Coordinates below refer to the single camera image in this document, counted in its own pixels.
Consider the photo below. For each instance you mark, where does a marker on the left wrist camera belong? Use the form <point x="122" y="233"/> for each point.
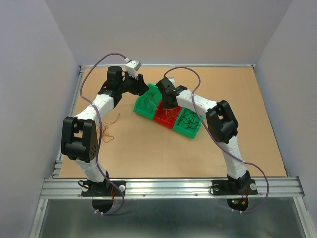
<point x="132" y="67"/>

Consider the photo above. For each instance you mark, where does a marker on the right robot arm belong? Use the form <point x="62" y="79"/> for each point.
<point x="222" y="127"/>

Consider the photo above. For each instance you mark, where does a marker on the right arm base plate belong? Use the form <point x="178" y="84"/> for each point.
<point x="227" y="188"/>

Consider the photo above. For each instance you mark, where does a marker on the red bin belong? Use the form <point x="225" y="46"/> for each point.
<point x="166" y="117"/>

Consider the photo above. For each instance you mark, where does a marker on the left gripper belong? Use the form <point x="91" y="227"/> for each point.
<point x="140" y="87"/>

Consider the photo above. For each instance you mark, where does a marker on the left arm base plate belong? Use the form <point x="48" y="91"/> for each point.
<point x="94" y="189"/>

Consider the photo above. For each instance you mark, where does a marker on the green bin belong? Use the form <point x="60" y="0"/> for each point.
<point x="146" y="104"/>
<point x="187" y="123"/>

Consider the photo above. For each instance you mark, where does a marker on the right green bin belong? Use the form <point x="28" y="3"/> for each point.
<point x="187" y="123"/>

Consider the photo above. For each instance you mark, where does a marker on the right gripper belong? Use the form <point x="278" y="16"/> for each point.
<point x="166" y="104"/>

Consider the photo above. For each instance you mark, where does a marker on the left green bin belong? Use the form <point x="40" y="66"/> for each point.
<point x="146" y="104"/>

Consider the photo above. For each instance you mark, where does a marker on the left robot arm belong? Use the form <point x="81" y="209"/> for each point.
<point x="80" y="141"/>

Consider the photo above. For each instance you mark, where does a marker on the aluminium rail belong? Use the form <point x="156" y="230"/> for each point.
<point x="173" y="188"/>

